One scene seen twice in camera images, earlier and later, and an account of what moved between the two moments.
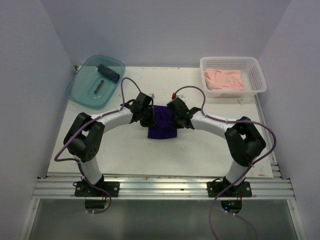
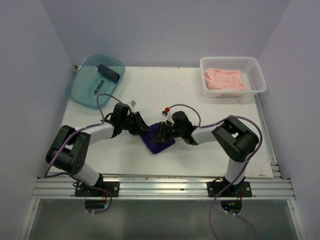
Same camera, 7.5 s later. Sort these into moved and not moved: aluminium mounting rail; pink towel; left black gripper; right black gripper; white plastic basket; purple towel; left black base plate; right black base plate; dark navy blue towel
Moved: purple towel; left black gripper; right black gripper
Not moved: right black base plate; left black base plate; pink towel; white plastic basket; dark navy blue towel; aluminium mounting rail
